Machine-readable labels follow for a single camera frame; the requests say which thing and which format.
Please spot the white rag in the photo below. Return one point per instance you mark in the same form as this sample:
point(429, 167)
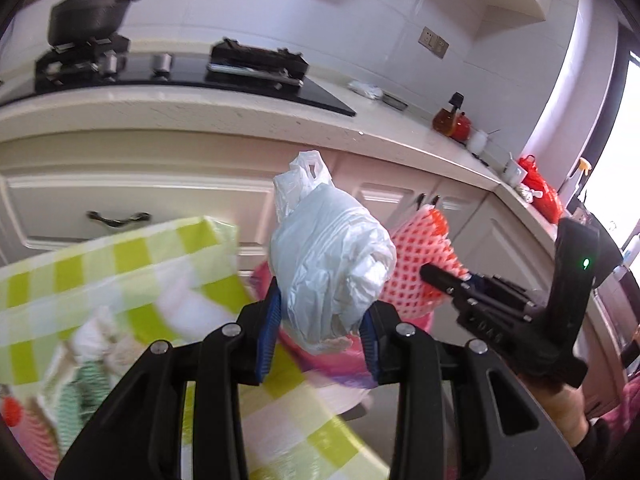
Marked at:
point(365, 90)

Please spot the black burner grate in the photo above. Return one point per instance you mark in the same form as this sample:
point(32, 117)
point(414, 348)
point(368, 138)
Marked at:
point(255, 62)
point(75, 55)

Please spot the black glass gas stove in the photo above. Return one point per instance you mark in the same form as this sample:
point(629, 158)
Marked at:
point(190, 67)

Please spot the wall socket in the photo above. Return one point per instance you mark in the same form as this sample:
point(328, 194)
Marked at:
point(433, 42)

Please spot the cream cabinet door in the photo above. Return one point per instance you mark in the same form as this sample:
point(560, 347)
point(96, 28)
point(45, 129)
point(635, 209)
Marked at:
point(460, 202)
point(382, 205)

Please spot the spray bottle yellow nozzle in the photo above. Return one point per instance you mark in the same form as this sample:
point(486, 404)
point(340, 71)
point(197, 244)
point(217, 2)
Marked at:
point(580, 165)

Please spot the red plastic bag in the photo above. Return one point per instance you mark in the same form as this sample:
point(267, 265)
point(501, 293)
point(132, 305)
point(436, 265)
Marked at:
point(542, 192)

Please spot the white mug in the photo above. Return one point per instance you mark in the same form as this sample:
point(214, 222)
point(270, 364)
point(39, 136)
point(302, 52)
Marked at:
point(515, 172)

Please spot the pink bag-lined trash bin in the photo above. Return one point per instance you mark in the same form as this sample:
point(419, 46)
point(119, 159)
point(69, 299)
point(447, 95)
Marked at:
point(330, 367)

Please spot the red kettle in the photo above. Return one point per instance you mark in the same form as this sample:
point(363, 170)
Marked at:
point(462, 127)

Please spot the white jar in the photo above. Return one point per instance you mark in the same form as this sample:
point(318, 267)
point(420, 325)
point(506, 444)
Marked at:
point(477, 142)

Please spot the person's right forearm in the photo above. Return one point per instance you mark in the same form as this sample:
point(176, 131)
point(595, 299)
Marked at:
point(565, 410)

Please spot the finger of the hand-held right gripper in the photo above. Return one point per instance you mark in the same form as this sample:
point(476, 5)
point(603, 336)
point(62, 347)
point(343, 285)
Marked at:
point(477, 282)
point(442, 280)

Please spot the cream drawer front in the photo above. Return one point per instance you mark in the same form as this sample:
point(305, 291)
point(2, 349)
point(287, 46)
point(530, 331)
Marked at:
point(165, 200)

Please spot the white plastic bag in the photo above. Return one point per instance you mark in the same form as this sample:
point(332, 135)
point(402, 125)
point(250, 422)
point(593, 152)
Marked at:
point(325, 260)

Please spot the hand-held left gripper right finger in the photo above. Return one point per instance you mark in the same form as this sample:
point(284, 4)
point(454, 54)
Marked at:
point(371, 347)

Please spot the red foam fruit net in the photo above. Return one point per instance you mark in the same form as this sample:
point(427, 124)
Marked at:
point(420, 245)

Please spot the small metal tray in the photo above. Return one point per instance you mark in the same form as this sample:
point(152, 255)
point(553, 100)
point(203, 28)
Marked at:
point(395, 101)

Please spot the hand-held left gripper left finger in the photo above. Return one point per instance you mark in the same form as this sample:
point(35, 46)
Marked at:
point(267, 332)

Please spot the black cooking pot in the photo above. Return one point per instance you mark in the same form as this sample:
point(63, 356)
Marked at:
point(90, 15)

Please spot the silver stove knob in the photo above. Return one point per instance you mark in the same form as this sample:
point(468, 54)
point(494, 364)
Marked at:
point(162, 63)
point(114, 63)

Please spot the small red round object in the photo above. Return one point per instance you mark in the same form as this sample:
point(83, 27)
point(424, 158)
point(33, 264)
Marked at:
point(11, 411)

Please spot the green checked tablecloth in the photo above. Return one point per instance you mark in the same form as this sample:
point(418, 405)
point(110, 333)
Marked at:
point(100, 270)

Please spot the green striped wrapper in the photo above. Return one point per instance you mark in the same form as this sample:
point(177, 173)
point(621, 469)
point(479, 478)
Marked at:
point(75, 405)

